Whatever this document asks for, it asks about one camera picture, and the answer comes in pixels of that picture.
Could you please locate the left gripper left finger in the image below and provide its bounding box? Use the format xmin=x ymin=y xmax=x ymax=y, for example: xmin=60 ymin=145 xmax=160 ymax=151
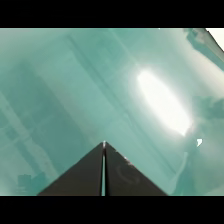
xmin=37 ymin=141 xmax=105 ymax=197

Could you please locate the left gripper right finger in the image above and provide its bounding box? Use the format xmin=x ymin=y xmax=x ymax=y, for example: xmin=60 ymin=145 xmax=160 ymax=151
xmin=104 ymin=141 xmax=168 ymax=197

